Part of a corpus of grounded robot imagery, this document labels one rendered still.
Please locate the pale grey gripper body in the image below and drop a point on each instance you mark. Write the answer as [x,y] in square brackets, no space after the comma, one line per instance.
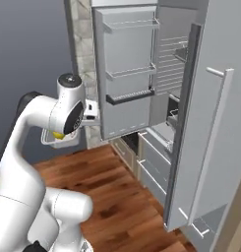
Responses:
[91,122]

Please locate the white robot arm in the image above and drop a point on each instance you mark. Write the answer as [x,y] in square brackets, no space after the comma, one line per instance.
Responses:
[17,183]

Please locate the dark door shelf bin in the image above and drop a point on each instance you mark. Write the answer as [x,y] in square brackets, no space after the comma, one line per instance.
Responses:
[130,97]

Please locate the grey fridge door with shelves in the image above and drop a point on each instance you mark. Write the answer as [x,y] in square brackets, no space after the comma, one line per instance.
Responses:
[125,49]

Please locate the pale item in fridge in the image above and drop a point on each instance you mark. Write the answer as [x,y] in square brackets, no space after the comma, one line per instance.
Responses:
[173,119]

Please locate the grey container in fridge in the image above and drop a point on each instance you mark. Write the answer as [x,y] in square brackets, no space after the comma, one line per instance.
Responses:
[181,54]

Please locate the grey fridge body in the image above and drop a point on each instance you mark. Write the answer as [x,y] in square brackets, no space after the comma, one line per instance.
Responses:
[172,18]

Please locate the yellow food piece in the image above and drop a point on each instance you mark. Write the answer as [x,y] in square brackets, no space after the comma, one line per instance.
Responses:
[58,135]

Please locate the beige cupboard run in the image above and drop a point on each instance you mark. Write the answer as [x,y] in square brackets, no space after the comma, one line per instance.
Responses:
[123,154]

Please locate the grey freezer drawer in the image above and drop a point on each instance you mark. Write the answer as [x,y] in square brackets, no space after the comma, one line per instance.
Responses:
[151,183]
[156,149]

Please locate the brown wooden side panel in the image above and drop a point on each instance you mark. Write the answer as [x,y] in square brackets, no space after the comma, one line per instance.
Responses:
[235,223]

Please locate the clear door shelf rail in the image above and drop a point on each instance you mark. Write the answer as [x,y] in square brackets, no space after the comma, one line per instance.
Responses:
[132,72]
[132,24]

